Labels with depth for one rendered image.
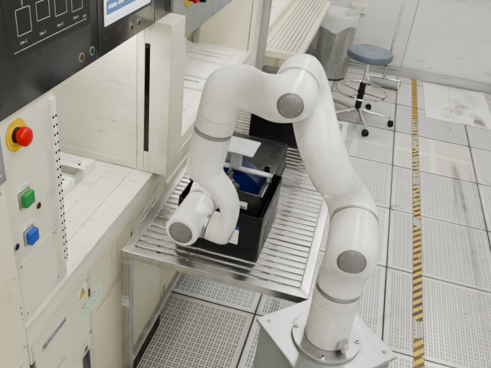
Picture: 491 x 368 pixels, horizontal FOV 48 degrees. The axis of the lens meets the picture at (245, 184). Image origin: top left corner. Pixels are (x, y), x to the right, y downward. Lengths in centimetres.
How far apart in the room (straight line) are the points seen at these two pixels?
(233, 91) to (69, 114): 94
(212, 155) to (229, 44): 203
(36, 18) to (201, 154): 44
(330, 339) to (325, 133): 58
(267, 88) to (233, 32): 213
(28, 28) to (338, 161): 68
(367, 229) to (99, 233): 80
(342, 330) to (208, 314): 125
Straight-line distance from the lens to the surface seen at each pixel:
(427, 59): 591
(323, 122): 121
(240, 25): 320
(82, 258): 159
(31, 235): 129
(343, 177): 123
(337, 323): 147
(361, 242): 124
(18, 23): 112
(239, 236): 172
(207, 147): 124
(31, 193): 124
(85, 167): 192
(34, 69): 118
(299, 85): 108
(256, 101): 113
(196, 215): 136
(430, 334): 285
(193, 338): 254
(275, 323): 159
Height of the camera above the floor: 189
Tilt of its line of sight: 32 degrees down
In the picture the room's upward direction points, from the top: 7 degrees clockwise
